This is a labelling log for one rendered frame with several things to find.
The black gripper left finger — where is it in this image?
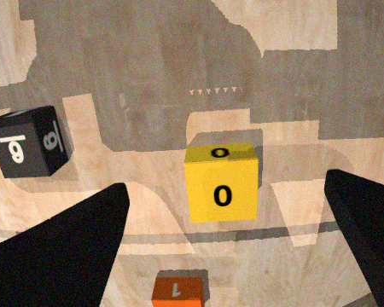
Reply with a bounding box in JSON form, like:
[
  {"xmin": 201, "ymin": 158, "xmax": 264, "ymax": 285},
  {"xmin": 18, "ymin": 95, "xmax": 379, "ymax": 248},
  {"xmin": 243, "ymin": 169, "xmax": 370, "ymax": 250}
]
[{"xmin": 0, "ymin": 182, "xmax": 130, "ymax": 307}]

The orange block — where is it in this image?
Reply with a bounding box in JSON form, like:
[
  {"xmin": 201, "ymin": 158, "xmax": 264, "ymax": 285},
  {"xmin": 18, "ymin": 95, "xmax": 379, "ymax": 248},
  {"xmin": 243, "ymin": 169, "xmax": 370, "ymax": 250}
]
[{"xmin": 151, "ymin": 277, "xmax": 205, "ymax": 307}]

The black block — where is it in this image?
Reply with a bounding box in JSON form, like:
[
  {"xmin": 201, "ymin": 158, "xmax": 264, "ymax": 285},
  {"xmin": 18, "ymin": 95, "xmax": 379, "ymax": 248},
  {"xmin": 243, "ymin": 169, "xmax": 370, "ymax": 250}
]
[{"xmin": 0, "ymin": 105, "xmax": 69, "ymax": 178}]

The yellow block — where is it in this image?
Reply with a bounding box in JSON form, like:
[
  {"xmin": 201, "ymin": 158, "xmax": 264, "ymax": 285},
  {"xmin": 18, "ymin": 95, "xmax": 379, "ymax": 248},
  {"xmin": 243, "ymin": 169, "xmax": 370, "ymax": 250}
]
[{"xmin": 184, "ymin": 142, "xmax": 258, "ymax": 223}]

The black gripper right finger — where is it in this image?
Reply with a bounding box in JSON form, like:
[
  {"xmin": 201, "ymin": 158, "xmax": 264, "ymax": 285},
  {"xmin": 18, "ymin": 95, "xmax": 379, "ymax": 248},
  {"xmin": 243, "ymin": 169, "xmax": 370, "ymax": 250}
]
[{"xmin": 324, "ymin": 170, "xmax": 384, "ymax": 307}]

